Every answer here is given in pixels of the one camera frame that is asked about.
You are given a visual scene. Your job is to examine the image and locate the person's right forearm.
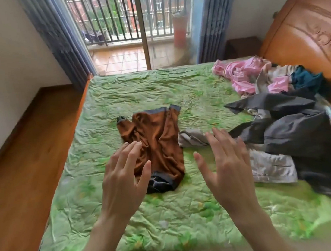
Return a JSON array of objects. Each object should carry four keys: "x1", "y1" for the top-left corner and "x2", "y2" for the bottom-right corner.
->
[{"x1": 232, "y1": 207, "x2": 295, "y2": 251}]

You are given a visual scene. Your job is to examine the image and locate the beige garment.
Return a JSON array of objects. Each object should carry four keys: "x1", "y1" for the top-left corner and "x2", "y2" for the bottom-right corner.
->
[{"x1": 253, "y1": 63, "x2": 302, "y2": 95}]

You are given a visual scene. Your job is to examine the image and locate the dark grey long garment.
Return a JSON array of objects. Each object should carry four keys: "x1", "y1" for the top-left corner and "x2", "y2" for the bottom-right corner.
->
[{"x1": 223, "y1": 89, "x2": 318, "y2": 123}]

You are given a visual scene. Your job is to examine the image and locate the brown shirt with grey cuffs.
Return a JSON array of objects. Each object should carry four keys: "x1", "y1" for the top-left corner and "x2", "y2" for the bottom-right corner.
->
[{"x1": 115, "y1": 104, "x2": 188, "y2": 197}]

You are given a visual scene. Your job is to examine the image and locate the person's left forearm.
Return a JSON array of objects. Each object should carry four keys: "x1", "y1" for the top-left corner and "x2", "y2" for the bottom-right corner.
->
[{"x1": 69, "y1": 216, "x2": 129, "y2": 251}]

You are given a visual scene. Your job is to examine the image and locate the dark wooden nightstand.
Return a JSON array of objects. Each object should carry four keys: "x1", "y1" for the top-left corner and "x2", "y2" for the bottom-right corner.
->
[{"x1": 223, "y1": 36, "x2": 264, "y2": 60}]

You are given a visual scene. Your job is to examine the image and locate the orange wooden headboard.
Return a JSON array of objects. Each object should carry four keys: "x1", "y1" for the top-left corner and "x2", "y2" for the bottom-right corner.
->
[{"x1": 254, "y1": 0, "x2": 331, "y2": 141}]

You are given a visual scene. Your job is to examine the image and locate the person's left hand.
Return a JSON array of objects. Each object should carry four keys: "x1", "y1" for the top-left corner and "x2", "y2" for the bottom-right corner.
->
[{"x1": 95, "y1": 141, "x2": 156, "y2": 224}]

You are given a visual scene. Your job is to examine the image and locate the green patterned bed quilt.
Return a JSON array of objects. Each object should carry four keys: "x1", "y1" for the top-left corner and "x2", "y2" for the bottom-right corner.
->
[{"x1": 15, "y1": 52, "x2": 331, "y2": 251}]

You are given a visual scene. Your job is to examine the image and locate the teal garment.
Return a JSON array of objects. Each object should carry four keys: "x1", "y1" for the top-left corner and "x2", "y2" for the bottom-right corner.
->
[{"x1": 289, "y1": 64, "x2": 326, "y2": 92}]

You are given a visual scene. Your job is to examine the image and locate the blue grey curtain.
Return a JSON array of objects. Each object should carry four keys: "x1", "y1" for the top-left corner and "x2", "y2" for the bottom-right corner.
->
[
  {"x1": 18, "y1": 0, "x2": 100, "y2": 95},
  {"x1": 193, "y1": 0, "x2": 241, "y2": 65}
]

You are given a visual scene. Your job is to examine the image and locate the light grey garment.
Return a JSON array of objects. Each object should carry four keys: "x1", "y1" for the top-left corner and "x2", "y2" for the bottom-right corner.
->
[{"x1": 248, "y1": 145, "x2": 298, "y2": 186}]

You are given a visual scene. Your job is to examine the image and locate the orange bin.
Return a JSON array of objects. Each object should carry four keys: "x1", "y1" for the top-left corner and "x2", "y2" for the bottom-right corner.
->
[{"x1": 171, "y1": 12, "x2": 191, "y2": 49}]

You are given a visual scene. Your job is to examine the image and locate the white garment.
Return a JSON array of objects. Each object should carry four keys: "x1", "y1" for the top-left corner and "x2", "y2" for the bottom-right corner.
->
[{"x1": 313, "y1": 93, "x2": 331, "y2": 136}]

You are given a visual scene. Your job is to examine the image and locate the person's right hand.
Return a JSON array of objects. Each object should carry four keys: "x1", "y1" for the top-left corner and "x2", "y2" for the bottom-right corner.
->
[{"x1": 191, "y1": 125, "x2": 263, "y2": 224}]

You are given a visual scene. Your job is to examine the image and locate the large dark grey garment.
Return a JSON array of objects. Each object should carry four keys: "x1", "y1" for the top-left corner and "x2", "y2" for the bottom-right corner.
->
[{"x1": 229, "y1": 110, "x2": 331, "y2": 209}]

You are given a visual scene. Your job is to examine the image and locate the balcony door frame post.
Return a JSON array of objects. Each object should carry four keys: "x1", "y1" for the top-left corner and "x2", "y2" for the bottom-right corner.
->
[{"x1": 133, "y1": 0, "x2": 152, "y2": 71}]

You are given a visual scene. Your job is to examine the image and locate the small grey cloth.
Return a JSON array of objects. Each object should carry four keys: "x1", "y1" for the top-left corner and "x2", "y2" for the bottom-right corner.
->
[{"x1": 177, "y1": 127, "x2": 213, "y2": 149}]

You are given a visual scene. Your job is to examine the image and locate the pink garment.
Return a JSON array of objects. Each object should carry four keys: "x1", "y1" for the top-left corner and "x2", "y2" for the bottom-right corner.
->
[{"x1": 211, "y1": 54, "x2": 292, "y2": 98}]

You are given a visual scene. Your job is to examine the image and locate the dark balcony plant pots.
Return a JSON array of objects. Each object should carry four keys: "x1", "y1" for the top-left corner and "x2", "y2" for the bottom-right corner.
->
[{"x1": 81, "y1": 27, "x2": 112, "y2": 47}]

